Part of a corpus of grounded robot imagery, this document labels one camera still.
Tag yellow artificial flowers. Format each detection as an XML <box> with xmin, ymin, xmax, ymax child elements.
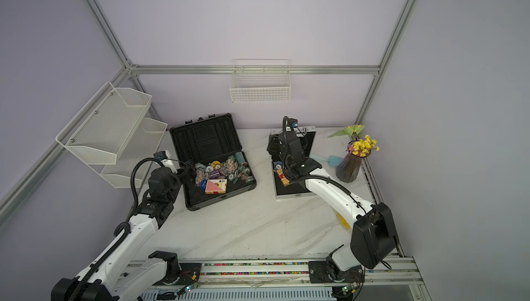
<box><xmin>328</xmin><ymin>124</ymin><xmax>380</xmax><ymax>158</ymax></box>

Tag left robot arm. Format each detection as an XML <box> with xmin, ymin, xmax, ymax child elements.
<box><xmin>51</xmin><ymin>152</ymin><xmax>195</xmax><ymax>300</ymax></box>

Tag loose poker chips pile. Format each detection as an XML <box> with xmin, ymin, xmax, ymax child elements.
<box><xmin>195</xmin><ymin>151</ymin><xmax>255</xmax><ymax>186</ymax></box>

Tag white two-tier mesh shelf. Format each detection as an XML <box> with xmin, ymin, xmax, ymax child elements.
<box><xmin>56</xmin><ymin>82</ymin><xmax>167</xmax><ymax>189</ymax></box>

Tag row of poker chips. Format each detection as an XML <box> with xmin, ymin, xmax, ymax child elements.
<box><xmin>273</xmin><ymin>161</ymin><xmax>283</xmax><ymax>171</ymax></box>

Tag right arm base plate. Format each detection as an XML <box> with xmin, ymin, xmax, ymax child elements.
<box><xmin>308</xmin><ymin>261</ymin><xmax>364</xmax><ymax>284</ymax></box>

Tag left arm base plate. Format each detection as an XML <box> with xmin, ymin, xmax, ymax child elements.
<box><xmin>153</xmin><ymin>262</ymin><xmax>203</xmax><ymax>287</ymax></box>

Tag purple glass vase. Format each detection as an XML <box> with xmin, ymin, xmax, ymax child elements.
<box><xmin>335</xmin><ymin>140</ymin><xmax>371</xmax><ymax>183</ymax></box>

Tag pink playing card box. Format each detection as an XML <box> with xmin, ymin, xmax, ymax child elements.
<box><xmin>204</xmin><ymin>179</ymin><xmax>228</xmax><ymax>195</ymax></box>

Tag aluminium frame rail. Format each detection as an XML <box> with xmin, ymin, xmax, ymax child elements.
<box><xmin>78</xmin><ymin>257</ymin><xmax>425</xmax><ymax>290</ymax></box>

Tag teal plastic scoop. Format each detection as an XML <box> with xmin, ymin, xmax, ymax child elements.
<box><xmin>309</xmin><ymin>153</ymin><xmax>344</xmax><ymax>168</ymax></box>

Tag dark grey poker case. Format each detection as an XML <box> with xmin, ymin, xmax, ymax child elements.
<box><xmin>169</xmin><ymin>114</ymin><xmax>257</xmax><ymax>211</ymax></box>

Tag yellow dotted work glove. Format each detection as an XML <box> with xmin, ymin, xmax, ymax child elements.
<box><xmin>335</xmin><ymin>211</ymin><xmax>351</xmax><ymax>231</ymax></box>

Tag white wire wall basket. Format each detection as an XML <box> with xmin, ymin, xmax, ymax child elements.
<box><xmin>229</xmin><ymin>59</ymin><xmax>291</xmax><ymax>104</ymax></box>

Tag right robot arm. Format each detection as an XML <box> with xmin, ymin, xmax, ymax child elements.
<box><xmin>267</xmin><ymin>116</ymin><xmax>399</xmax><ymax>281</ymax></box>

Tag silver aluminium poker case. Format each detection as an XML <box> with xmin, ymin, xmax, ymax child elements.
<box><xmin>268</xmin><ymin>126</ymin><xmax>317</xmax><ymax>200</ymax></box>

